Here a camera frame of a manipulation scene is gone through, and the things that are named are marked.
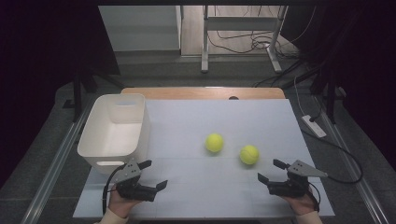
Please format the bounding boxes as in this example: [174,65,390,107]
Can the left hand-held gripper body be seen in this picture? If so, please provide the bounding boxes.
[111,159,159,203]

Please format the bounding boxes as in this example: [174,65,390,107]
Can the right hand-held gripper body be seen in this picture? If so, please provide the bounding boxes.
[266,160,329,199]

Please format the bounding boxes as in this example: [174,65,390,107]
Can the yellow tennis ball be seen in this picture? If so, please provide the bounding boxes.
[205,133,225,154]
[239,144,261,166]

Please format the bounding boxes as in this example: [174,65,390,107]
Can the white plastic bin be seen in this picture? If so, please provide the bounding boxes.
[77,92,152,175]

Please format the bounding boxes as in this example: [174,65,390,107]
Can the person's right hand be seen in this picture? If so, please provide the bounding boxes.
[281,186,318,217]

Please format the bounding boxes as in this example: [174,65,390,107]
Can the person's left hand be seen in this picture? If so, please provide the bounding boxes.
[107,188,141,218]

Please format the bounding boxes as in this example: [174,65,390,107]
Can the white power strip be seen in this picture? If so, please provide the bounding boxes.
[301,114,328,139]

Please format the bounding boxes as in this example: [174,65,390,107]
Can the white table mat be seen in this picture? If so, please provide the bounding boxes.
[73,98,335,218]

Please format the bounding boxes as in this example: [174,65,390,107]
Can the black stand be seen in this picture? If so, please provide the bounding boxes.
[64,66,125,123]
[311,66,347,125]

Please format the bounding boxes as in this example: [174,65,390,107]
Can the white cabinet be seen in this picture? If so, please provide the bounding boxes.
[98,5,182,52]

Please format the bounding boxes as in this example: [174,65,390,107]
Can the dark curtain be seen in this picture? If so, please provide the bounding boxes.
[0,0,120,188]
[281,5,396,171]

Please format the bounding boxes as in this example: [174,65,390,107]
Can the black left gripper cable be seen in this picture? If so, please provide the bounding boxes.
[102,164,127,216]

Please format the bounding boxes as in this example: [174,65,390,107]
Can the thin white cable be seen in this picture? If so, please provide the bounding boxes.
[293,76,306,117]

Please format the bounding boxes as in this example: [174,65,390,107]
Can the aluminium floor rail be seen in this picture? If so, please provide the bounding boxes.
[314,96,390,224]
[20,92,97,224]

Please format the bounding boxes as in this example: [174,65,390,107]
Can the thick black floor cable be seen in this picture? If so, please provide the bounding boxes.
[252,59,321,89]

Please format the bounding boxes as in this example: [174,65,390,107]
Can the tangle of black floor cables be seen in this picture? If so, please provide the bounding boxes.
[206,29,300,60]

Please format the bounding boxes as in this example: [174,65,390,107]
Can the white metal desk frame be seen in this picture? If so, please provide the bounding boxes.
[200,5,289,74]

